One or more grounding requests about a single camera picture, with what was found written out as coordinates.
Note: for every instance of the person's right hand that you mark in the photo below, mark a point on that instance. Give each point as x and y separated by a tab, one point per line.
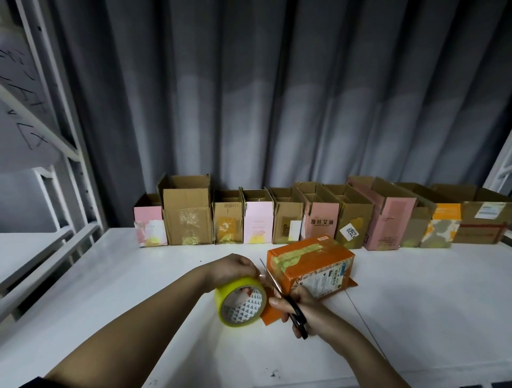
312	313

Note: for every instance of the person's left hand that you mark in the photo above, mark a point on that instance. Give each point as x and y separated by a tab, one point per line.
228	270

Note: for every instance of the yellow tape roll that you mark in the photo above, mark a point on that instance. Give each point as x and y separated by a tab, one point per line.
228	296

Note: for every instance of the black scissors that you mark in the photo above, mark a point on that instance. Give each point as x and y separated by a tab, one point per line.
276	284

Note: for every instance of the taped brown cardboard box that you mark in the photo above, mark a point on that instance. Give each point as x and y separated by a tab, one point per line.
228	220

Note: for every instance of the orange white patterned cardboard box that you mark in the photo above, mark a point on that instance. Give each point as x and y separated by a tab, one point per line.
312	260

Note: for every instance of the pink and yellow printed box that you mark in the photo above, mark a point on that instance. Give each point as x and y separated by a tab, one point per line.
258	220

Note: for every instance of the brown box with barcode label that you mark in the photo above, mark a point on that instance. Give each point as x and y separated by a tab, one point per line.
188	212

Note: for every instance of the brown box with white label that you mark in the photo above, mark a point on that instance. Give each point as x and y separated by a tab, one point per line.
288	216

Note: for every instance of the pink green printed cardboard box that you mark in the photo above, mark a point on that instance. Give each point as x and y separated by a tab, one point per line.
150	228

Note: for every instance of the pink lettered cardboard box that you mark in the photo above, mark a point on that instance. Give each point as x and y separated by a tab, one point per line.
388	216
321	216

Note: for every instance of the orange and white carton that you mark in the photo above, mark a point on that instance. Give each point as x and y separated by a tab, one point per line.
441	225

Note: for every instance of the person's left forearm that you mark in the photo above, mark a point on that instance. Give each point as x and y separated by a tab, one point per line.
132	340

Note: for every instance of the handwritten paper sheet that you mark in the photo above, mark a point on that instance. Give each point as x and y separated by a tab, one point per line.
24	72
28	144

